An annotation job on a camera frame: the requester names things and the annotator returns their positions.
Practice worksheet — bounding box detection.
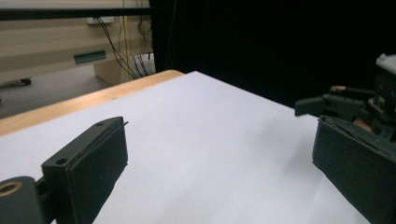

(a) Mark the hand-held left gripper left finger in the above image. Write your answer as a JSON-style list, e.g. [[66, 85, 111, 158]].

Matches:
[[41, 116, 129, 224]]

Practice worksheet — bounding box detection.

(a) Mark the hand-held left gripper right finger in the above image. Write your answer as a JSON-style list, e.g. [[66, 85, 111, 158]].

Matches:
[[312, 115, 396, 224]]

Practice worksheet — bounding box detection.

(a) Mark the wooden table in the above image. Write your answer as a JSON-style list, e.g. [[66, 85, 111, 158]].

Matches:
[[0, 69, 185, 138]]

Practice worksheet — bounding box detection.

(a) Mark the black curtain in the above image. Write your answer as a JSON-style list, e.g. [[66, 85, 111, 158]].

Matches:
[[148, 0, 396, 108]]

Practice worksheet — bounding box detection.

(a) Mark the white board sheet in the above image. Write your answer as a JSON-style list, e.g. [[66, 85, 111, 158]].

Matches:
[[0, 70, 372, 224]]

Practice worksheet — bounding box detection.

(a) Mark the light wooden desk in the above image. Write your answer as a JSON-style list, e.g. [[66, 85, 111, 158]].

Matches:
[[0, 0, 157, 86]]

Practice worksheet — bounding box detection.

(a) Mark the white power strip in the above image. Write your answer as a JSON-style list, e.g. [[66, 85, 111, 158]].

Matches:
[[86, 17, 115, 25]]

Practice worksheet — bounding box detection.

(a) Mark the black horizontal bar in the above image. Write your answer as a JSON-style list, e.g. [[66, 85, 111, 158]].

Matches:
[[0, 7, 153, 21]]

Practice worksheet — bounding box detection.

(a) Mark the bundle of desk cables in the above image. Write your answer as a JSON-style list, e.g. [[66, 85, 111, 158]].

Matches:
[[96, 0, 154, 80]]

